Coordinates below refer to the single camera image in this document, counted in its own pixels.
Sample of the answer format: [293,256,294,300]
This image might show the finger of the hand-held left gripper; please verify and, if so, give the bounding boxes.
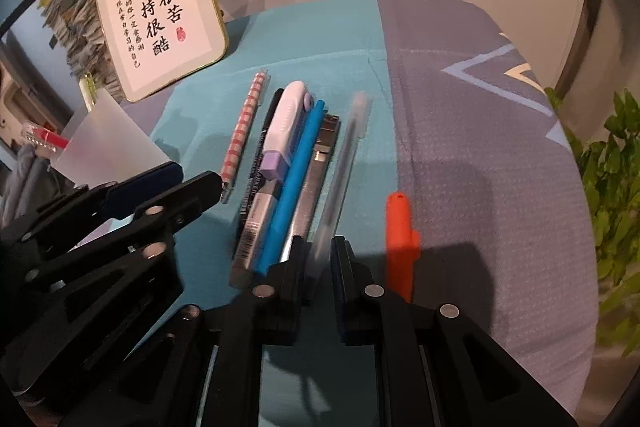
[0,161,184,253]
[0,171,224,397]

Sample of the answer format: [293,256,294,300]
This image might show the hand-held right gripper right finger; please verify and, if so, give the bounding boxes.
[330,234,581,427]

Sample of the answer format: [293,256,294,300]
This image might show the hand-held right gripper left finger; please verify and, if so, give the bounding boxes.
[65,234,311,427]

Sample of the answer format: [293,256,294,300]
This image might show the black marker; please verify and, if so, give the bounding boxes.
[232,88,285,258]

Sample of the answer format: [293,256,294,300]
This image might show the frosted plastic pen cup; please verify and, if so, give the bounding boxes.
[50,87,168,188]

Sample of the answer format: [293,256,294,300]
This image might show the orange pen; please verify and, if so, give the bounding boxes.
[385,191,421,305]

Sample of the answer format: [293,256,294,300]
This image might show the pink checked pen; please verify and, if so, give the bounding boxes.
[220,68,271,204]

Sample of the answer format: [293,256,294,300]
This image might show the blue pen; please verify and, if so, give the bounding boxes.
[255,99,328,278]

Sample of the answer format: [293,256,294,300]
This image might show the clear translucent pen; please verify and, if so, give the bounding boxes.
[305,92,372,303]

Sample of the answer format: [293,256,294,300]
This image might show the black silver pen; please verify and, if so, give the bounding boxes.
[280,114,342,288]

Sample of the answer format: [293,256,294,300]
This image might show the clear plastic tool with red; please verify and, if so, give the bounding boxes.
[20,121,71,152]

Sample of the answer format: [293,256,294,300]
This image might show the white and lilac highlighter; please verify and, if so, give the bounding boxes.
[260,80,307,182]

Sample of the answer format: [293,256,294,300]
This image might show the grey cloth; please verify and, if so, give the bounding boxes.
[0,144,71,228]

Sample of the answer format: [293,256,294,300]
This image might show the tall stack of papers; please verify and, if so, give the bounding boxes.
[39,0,123,102]

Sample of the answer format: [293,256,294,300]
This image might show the framed calligraphy sign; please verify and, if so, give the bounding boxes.
[95,0,230,104]

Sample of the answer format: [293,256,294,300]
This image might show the teal and grey tablecloth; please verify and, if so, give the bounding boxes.
[65,0,601,427]

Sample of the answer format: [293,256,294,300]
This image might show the green leafy plant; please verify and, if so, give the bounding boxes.
[545,87,640,358]

